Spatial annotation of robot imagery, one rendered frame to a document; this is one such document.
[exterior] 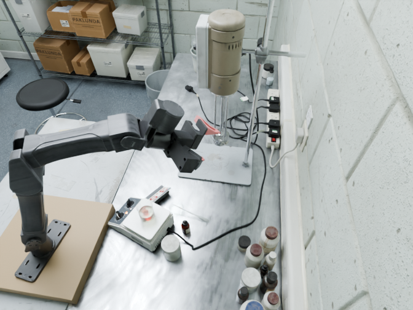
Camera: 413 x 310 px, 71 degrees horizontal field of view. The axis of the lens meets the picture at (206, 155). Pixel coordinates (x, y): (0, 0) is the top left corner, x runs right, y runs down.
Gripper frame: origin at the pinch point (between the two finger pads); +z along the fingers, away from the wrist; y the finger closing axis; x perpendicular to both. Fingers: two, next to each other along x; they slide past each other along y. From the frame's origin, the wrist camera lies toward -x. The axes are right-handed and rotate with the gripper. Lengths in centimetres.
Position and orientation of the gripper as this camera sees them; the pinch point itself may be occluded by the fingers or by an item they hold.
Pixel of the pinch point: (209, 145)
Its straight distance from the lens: 82.7
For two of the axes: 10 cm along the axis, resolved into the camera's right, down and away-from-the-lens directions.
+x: -4.6, -6.2, 6.4
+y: 4.5, -7.8, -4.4
